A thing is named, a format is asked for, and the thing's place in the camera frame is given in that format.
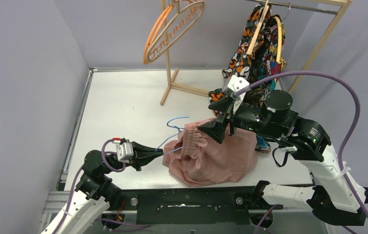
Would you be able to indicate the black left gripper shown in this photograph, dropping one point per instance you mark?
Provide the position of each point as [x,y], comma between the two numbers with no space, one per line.
[135,155]

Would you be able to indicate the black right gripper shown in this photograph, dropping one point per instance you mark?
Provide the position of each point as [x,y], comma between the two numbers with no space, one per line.
[215,127]

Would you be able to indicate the pink shorts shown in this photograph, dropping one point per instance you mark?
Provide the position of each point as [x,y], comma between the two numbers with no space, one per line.
[197,160]

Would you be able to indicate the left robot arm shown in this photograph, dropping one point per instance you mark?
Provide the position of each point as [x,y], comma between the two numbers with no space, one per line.
[92,192]

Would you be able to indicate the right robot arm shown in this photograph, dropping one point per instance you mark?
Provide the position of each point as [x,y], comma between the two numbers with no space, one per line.
[336,198]

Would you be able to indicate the orange camouflage shorts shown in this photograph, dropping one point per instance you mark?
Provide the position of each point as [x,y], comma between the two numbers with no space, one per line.
[246,66]

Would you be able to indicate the colourful comic print shorts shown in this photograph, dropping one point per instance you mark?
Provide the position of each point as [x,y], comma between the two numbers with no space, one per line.
[271,67]

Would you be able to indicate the curved wooden hanger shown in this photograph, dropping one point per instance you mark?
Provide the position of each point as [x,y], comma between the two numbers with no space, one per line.
[280,39]

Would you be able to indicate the beige notched wooden hanger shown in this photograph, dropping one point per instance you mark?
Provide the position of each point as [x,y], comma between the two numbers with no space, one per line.
[174,30]

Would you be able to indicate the orange plastic hanger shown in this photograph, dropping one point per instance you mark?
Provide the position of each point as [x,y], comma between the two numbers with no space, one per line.
[153,34]

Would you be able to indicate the straight wooden hanger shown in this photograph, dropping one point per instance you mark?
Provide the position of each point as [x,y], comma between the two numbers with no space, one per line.
[258,28]

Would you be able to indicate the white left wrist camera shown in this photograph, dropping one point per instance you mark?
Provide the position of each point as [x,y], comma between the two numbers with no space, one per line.
[124,149]

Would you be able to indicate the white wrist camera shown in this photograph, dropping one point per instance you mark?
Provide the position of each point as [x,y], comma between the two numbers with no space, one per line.
[232,85]
[124,149]

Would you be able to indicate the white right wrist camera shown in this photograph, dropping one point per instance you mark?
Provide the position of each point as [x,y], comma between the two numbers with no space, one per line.
[232,85]

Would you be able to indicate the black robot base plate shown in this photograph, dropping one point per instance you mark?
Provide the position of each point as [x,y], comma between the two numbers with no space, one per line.
[188,205]

